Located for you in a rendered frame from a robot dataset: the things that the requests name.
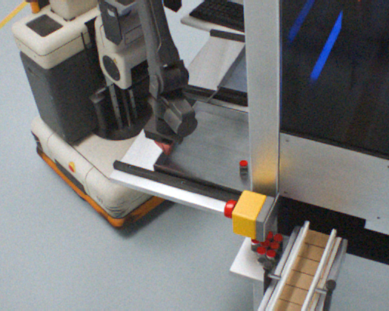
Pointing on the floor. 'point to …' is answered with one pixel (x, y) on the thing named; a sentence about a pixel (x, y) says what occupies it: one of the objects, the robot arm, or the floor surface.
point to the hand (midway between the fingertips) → (167, 151)
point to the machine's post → (264, 103)
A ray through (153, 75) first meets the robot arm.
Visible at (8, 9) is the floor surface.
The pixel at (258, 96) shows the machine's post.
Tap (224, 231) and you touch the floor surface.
